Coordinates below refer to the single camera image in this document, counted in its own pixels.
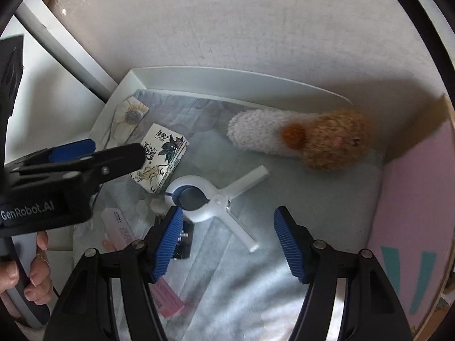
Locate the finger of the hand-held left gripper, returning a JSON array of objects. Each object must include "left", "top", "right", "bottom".
[
  {"left": 13, "top": 143, "right": 147, "bottom": 188},
  {"left": 20, "top": 138, "right": 96, "bottom": 166}
]

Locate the flat pink packet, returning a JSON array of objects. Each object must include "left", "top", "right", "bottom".
[{"left": 148, "top": 276, "right": 186, "bottom": 317}]

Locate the small black object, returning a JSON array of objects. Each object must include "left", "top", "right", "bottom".
[{"left": 156, "top": 216, "right": 195, "bottom": 261}]

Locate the white tray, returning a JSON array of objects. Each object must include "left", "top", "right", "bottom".
[{"left": 88, "top": 65, "right": 353, "bottom": 151}]

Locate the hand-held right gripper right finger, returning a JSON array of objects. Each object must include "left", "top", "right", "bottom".
[{"left": 273, "top": 206, "right": 415, "bottom": 341}]

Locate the person's left hand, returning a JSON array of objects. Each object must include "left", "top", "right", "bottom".
[{"left": 0, "top": 230, "right": 55, "bottom": 318}]

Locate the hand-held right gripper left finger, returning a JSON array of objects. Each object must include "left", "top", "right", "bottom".
[{"left": 43, "top": 206, "right": 184, "bottom": 341}]

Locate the printed pocket tissue packet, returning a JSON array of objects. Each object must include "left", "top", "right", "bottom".
[{"left": 129, "top": 123, "right": 190, "bottom": 194}]

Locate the brown and white plush toy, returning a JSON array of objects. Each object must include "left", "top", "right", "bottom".
[{"left": 227, "top": 109, "right": 373, "bottom": 172}]

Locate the white plastic clip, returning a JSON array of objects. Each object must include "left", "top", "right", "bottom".
[{"left": 165, "top": 165, "right": 270, "bottom": 253}]

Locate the white door with recessed handle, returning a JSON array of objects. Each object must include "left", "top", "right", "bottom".
[{"left": 0, "top": 0, "right": 119, "bottom": 150}]

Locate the pink teal cardboard box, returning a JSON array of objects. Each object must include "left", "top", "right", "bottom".
[{"left": 365, "top": 93, "right": 455, "bottom": 339}]

